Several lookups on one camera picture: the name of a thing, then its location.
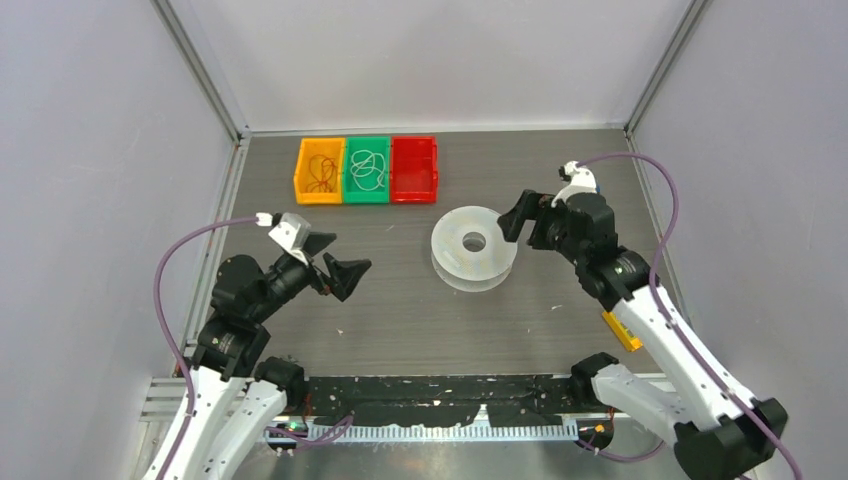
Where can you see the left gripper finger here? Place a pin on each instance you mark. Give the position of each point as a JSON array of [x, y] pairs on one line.
[[316, 242], [342, 277]]

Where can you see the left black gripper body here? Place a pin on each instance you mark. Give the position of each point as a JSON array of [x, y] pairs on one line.
[[297, 275]]

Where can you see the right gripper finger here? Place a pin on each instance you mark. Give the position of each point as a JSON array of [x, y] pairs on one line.
[[511, 224], [533, 204]]

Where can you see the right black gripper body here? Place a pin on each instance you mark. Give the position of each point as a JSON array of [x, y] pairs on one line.
[[550, 231]]

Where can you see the white plastic spool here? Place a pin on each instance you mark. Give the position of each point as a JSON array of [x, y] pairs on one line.
[[468, 249]]

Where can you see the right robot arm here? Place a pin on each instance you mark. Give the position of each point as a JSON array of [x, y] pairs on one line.
[[715, 426]]

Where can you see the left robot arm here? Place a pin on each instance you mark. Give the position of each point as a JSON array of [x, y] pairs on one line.
[[232, 391]]

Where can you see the yellow bin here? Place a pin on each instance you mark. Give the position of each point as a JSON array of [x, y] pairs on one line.
[[317, 178]]

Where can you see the green bin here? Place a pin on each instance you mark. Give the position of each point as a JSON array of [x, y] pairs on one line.
[[365, 175]]

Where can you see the red bin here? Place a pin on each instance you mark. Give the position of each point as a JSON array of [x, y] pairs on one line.
[[414, 174]]

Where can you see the small yellow block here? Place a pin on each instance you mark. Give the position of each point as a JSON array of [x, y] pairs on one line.
[[629, 341]]

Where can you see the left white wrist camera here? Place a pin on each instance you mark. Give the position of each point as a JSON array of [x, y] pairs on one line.
[[290, 232]]

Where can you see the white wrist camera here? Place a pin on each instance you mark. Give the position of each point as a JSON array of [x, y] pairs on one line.
[[290, 232], [576, 179]]

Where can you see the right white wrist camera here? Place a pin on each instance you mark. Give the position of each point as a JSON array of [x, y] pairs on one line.
[[576, 179]]

